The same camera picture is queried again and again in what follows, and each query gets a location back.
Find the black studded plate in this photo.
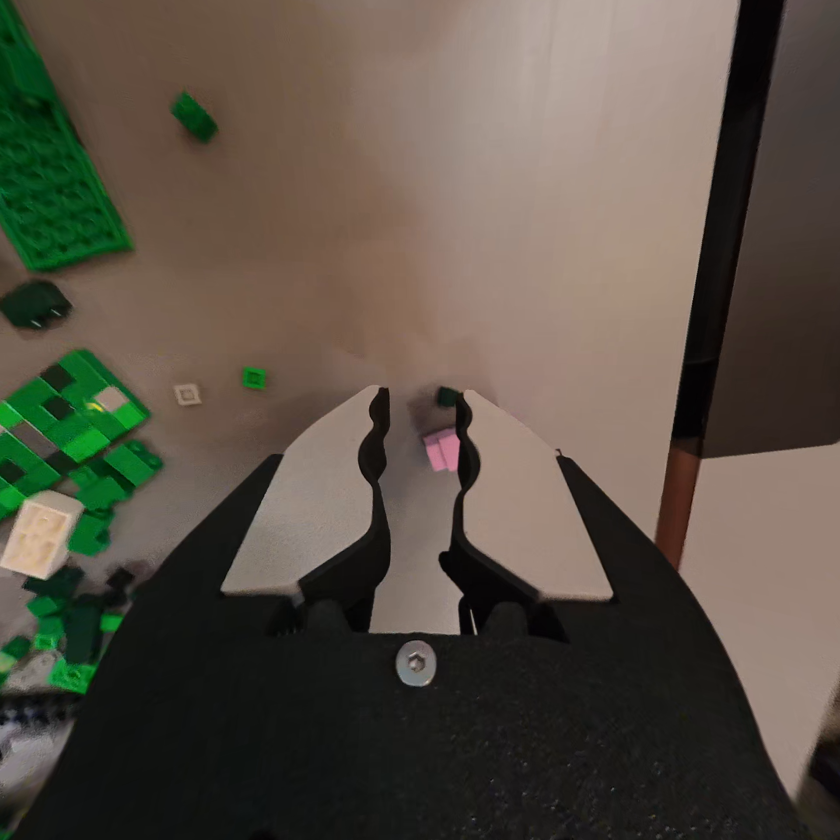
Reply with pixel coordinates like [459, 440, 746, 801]
[0, 692, 83, 726]

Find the grey desk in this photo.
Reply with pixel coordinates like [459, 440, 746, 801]
[0, 0, 742, 788]

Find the green mosaic brick plate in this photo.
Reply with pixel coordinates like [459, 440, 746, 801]
[0, 349, 151, 519]

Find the large green studded plate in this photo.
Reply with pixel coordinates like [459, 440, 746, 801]
[0, 0, 135, 273]

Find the small green brick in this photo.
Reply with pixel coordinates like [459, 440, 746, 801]
[171, 91, 219, 144]

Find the pink pig figure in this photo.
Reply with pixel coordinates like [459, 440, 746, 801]
[422, 428, 462, 472]

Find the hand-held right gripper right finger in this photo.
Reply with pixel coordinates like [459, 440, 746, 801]
[438, 390, 615, 636]

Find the large dark green brick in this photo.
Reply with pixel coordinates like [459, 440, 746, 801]
[0, 280, 73, 331]

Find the cream upturned brick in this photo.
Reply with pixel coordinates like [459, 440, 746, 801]
[0, 491, 85, 580]

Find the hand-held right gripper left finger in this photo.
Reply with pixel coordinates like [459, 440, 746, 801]
[220, 385, 392, 634]

